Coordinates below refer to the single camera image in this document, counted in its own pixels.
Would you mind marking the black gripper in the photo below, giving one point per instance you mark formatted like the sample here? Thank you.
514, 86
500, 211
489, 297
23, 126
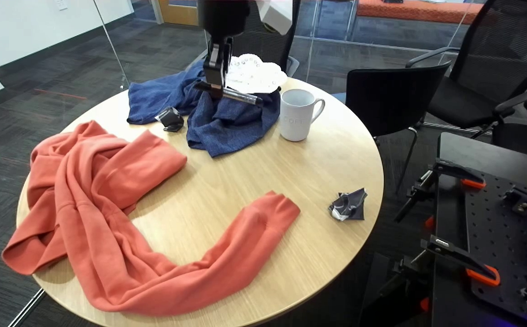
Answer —
223, 17

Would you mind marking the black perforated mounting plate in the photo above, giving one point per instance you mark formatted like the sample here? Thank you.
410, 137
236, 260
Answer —
505, 242

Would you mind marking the wooden door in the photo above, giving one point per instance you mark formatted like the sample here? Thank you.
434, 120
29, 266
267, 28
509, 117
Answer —
178, 10

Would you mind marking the small black binder clip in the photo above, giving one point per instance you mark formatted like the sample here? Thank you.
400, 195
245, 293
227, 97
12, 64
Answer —
169, 119

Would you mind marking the crumpled black binder clip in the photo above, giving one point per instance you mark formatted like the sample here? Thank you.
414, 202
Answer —
347, 206

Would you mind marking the orange cloth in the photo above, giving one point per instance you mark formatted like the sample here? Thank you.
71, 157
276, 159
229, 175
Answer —
92, 200

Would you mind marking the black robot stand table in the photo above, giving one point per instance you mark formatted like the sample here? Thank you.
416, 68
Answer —
474, 151

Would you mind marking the small black plate bracket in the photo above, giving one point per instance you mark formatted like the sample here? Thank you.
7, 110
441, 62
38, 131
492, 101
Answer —
519, 204

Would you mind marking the white ceramic mug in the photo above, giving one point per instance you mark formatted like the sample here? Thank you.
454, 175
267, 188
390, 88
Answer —
296, 119

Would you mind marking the dark chair with armrest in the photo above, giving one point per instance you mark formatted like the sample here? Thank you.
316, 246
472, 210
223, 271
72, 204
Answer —
269, 51

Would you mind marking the black orange bar clamp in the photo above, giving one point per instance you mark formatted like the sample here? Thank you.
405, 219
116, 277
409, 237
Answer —
465, 266
450, 180

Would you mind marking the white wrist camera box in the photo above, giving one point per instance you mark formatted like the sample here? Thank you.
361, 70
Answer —
274, 15

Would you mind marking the thin metal pole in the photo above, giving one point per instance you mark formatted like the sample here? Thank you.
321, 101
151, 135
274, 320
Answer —
109, 44
27, 308

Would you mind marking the white paper doily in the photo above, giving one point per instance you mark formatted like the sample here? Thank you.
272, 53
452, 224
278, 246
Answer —
254, 75

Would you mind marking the black mesh office chair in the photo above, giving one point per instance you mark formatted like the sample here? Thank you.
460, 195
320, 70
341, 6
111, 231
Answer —
500, 61

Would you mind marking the blue cloth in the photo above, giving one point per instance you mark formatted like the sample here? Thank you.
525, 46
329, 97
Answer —
227, 128

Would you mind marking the orange upholstered bench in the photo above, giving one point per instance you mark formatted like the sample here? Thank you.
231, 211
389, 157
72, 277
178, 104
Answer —
418, 10

